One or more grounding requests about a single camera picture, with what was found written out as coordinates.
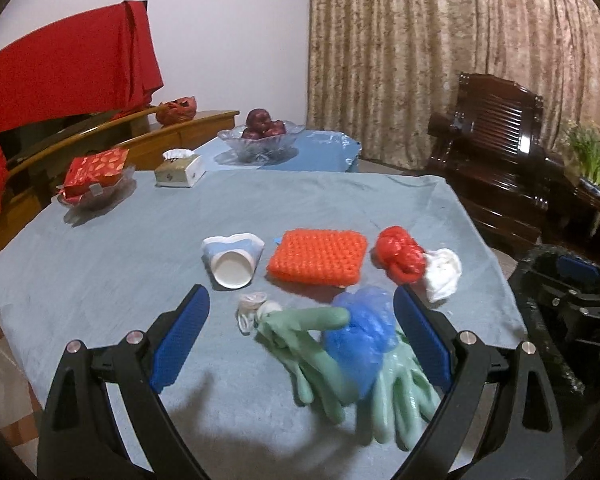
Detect red plastic bag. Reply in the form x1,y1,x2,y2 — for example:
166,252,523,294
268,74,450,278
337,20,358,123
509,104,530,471
374,226,427,285

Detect orange foam net pad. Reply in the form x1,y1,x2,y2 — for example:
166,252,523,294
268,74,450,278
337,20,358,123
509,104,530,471
266,229,367,287

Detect black trash bin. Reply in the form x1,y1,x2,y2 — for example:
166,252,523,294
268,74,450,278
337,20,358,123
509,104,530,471
508,245,600,456

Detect green rubber glove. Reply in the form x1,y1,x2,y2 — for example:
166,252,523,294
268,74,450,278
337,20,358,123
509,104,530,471
257,307,358,425
370,328,441,451

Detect white crumpled tissue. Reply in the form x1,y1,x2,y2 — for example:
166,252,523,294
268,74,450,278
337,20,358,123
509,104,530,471
422,248,463,304

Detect green potted plant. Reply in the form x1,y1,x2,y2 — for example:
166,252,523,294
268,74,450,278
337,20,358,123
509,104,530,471
565,122,600,188

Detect blue plastic bag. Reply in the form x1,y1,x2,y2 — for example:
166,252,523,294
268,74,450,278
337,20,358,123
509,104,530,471
323,286,398,400

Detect dark wooden armchair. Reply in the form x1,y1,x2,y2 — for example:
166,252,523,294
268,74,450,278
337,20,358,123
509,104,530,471
426,73,566,257

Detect small clear plastic wrapper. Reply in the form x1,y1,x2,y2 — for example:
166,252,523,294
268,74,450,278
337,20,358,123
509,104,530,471
236,292,283,336

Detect blue grey tablecloth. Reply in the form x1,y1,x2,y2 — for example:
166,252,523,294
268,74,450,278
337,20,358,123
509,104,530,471
0,169,529,480

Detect white blue paper cup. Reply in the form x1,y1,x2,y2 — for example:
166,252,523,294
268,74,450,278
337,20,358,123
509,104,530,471
201,233,265,289

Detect glass tray under gift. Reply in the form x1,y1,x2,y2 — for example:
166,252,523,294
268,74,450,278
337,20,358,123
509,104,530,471
56,166,135,210

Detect white tissue box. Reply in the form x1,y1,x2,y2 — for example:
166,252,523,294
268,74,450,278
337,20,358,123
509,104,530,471
154,148,206,188

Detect light blue small tablecloth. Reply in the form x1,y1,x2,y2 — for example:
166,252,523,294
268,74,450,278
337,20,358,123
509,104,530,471
195,130,362,172

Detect glass fruit bowl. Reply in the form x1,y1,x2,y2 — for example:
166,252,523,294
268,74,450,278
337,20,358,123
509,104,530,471
216,122,306,162

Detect beige patterned curtain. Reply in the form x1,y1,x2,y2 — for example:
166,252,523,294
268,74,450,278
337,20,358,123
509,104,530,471
308,0,600,169

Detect dark red apples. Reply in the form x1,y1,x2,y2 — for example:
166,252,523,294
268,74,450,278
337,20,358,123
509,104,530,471
242,108,287,140

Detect red cloth cover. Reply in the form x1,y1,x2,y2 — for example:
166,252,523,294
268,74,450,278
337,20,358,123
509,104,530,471
0,0,163,211

